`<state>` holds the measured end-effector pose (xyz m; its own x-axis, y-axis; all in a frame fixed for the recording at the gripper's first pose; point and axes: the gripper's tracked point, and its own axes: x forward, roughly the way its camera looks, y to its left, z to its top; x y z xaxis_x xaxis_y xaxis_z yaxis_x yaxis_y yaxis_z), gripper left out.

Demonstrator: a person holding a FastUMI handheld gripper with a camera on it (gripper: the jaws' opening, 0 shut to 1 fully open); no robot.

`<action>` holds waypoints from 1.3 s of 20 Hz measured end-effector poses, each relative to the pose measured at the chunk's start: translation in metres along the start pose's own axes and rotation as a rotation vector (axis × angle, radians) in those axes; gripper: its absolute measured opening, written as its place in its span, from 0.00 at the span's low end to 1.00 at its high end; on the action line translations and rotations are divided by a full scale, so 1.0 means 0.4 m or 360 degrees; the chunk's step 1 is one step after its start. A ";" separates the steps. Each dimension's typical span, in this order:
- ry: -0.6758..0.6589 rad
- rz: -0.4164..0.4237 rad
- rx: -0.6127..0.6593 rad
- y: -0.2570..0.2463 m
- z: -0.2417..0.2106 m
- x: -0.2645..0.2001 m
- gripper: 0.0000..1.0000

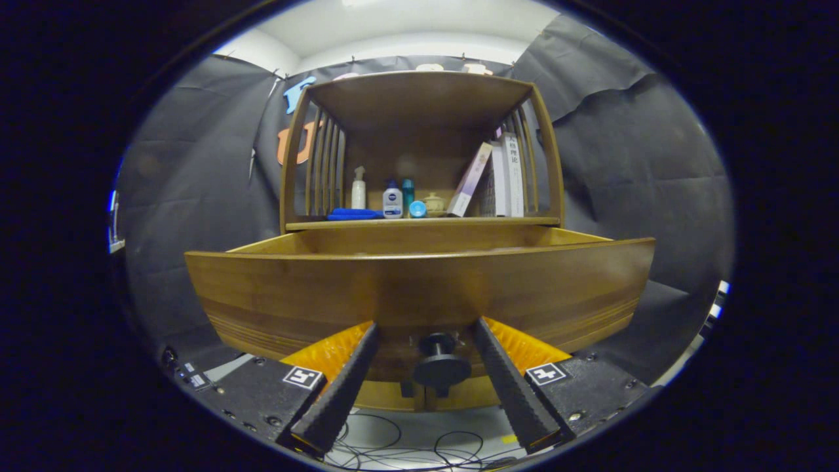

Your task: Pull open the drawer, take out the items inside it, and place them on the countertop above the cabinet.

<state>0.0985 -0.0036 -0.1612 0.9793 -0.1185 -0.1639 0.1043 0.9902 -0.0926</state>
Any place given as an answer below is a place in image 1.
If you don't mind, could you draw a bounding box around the wooden countertop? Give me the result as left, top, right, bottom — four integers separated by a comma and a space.
286, 215, 561, 231

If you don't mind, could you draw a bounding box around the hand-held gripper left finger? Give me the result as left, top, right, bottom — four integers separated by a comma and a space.
195, 320, 382, 457

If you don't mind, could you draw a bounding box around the brown wooden cabinet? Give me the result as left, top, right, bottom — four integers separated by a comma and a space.
280, 70, 566, 412

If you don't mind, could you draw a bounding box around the black electronic box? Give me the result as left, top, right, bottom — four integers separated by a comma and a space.
161, 346, 214, 392

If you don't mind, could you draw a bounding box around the wooden drawer with black knob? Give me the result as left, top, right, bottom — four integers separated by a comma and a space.
185, 226, 656, 397

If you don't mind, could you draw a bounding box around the patterned cover book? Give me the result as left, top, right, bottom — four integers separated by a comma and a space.
478, 141, 509, 218

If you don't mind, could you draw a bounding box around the white bottle with blue cap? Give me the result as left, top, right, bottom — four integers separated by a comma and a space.
383, 180, 404, 219

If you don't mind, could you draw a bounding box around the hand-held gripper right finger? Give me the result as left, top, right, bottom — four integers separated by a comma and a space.
472, 317, 650, 454

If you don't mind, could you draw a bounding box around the wooden cabinet door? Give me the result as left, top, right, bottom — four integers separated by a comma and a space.
354, 380, 427, 412
426, 377, 502, 411

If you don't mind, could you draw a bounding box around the purple cover book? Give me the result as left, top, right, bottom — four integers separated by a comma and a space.
446, 142, 493, 218

